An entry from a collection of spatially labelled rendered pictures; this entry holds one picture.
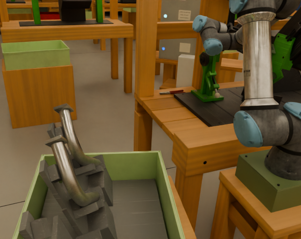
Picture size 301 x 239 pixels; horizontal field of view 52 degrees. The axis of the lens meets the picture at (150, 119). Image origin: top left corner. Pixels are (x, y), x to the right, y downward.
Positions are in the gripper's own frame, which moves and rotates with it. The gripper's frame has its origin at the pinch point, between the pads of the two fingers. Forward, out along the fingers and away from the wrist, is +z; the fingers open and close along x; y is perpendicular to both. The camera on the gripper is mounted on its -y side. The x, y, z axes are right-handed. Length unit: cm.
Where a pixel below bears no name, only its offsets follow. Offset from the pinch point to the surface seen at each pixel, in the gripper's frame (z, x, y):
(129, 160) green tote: -65, -63, -7
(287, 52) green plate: 14.9, -6.0, 9.2
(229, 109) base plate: -1.1, -28.9, -19.1
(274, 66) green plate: 15.2, -9.3, 0.4
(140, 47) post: -46, 5, -33
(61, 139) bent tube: -96, -67, 23
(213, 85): -7.3, -14.6, -22.4
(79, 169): -85, -69, 2
